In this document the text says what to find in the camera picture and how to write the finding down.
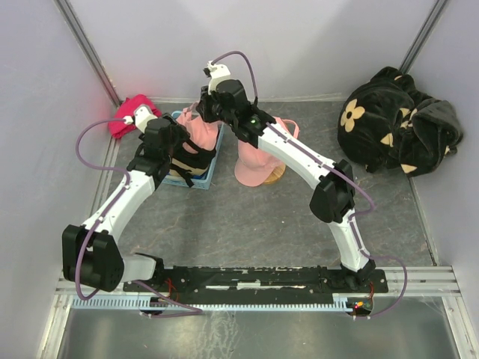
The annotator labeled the pink cap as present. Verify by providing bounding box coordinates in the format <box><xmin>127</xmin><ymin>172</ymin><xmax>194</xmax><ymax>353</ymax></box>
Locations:
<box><xmin>176</xmin><ymin>102</ymin><xmax>219</xmax><ymax>153</ymax></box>
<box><xmin>234</xmin><ymin>116</ymin><xmax>301</xmax><ymax>187</ymax></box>

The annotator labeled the black and tan hat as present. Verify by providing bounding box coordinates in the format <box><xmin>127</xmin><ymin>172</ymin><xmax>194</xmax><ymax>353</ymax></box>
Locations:
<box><xmin>169</xmin><ymin>140</ymin><xmax>216</xmax><ymax>188</ymax></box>

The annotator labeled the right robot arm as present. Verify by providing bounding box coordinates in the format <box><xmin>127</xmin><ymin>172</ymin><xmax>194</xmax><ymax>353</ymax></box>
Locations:
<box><xmin>197</xmin><ymin>79</ymin><xmax>376</xmax><ymax>292</ymax></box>

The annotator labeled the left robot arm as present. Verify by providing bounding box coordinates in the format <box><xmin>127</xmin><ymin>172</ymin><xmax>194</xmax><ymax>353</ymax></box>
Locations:
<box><xmin>62</xmin><ymin>114</ymin><xmax>189</xmax><ymax>300</ymax></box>

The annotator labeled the magenta cloth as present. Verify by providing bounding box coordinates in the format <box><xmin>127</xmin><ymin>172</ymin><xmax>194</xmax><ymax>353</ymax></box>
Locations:
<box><xmin>108</xmin><ymin>94</ymin><xmax>162</xmax><ymax>139</ymax></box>

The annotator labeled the wooden hat stand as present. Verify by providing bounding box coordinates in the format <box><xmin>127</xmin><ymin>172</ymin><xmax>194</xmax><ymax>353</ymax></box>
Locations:
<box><xmin>263</xmin><ymin>164</ymin><xmax>287</xmax><ymax>185</ymax></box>

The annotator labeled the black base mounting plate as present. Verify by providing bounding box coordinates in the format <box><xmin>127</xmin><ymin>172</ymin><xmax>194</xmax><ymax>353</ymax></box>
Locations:
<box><xmin>123</xmin><ymin>266</ymin><xmax>388</xmax><ymax>306</ymax></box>

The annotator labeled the black floral plush blanket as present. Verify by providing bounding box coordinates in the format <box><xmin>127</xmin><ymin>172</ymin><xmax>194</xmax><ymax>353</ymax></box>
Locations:
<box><xmin>337</xmin><ymin>67</ymin><xmax>463</xmax><ymax>177</ymax></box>

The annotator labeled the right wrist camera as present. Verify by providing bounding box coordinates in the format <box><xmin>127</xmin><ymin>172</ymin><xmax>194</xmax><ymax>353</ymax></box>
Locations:
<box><xmin>204</xmin><ymin>61</ymin><xmax>231</xmax><ymax>94</ymax></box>

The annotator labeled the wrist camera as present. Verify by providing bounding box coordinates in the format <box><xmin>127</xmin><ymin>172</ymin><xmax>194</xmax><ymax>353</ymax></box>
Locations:
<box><xmin>204</xmin><ymin>61</ymin><xmax>231</xmax><ymax>94</ymax></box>
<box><xmin>123</xmin><ymin>105</ymin><xmax>157</xmax><ymax>133</ymax></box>

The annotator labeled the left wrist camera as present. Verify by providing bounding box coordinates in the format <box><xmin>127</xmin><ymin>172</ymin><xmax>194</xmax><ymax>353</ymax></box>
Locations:
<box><xmin>123</xmin><ymin>105</ymin><xmax>157</xmax><ymax>133</ymax></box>

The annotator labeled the left corner aluminium post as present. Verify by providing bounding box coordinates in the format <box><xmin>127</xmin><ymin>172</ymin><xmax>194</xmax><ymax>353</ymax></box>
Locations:
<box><xmin>54</xmin><ymin>0</ymin><xmax>122</xmax><ymax>107</ymax></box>

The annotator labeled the corner aluminium post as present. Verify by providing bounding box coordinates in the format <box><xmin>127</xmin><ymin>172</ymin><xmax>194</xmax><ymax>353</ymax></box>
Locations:
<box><xmin>54</xmin><ymin>0</ymin><xmax>122</xmax><ymax>107</ymax></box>
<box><xmin>399</xmin><ymin>0</ymin><xmax>449</xmax><ymax>73</ymax></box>

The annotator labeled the right corner aluminium post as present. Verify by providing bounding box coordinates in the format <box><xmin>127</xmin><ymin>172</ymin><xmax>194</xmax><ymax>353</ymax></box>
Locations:
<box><xmin>399</xmin><ymin>0</ymin><xmax>449</xmax><ymax>73</ymax></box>

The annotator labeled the aluminium rail frame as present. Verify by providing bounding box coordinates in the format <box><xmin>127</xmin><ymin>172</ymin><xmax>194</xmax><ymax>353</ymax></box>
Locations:
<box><xmin>55</xmin><ymin>265</ymin><xmax>462</xmax><ymax>298</ymax></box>

